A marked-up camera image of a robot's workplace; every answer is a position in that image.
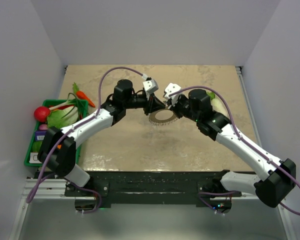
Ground white silver packet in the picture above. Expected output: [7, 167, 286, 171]
[29, 152, 41, 164]

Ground pink toy onion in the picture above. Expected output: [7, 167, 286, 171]
[38, 124, 48, 131]

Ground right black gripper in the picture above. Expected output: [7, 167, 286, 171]
[167, 94, 201, 123]

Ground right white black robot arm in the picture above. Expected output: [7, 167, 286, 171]
[164, 83, 296, 208]

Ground red toy radish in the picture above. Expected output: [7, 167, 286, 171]
[33, 106, 51, 123]

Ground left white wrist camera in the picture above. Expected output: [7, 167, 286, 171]
[142, 77, 159, 95]

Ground white toy vegetable green leaves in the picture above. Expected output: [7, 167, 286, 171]
[207, 91, 229, 118]

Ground green toy pepper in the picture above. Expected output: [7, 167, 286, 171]
[31, 141, 43, 153]

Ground orange toy carrot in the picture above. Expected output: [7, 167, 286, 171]
[72, 82, 96, 108]

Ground metal disc with keyrings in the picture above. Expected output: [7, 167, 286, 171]
[148, 108, 178, 126]

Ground aluminium rail frame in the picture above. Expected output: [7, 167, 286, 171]
[8, 179, 94, 240]

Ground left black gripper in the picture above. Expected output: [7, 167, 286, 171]
[123, 92, 165, 117]

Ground purple cable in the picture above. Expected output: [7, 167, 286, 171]
[167, 85, 300, 217]
[25, 66, 148, 204]

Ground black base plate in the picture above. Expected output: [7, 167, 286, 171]
[64, 170, 242, 213]

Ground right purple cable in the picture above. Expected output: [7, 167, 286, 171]
[167, 85, 300, 217]

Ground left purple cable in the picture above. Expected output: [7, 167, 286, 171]
[25, 66, 148, 204]

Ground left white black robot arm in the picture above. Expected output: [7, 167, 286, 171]
[37, 77, 165, 196]

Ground purple box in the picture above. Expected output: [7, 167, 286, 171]
[34, 130, 47, 142]

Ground toy bok choy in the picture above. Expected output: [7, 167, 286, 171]
[46, 93, 85, 129]

